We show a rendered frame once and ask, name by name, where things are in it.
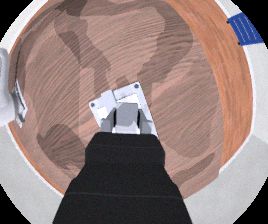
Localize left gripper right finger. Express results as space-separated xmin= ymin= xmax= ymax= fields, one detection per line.
xmin=137 ymin=108 xmax=153 ymax=133

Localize grey tap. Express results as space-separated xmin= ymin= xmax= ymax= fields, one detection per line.
xmin=97 ymin=89 xmax=142 ymax=133

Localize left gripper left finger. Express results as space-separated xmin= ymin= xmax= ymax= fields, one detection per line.
xmin=99 ymin=107 xmax=117 ymax=132

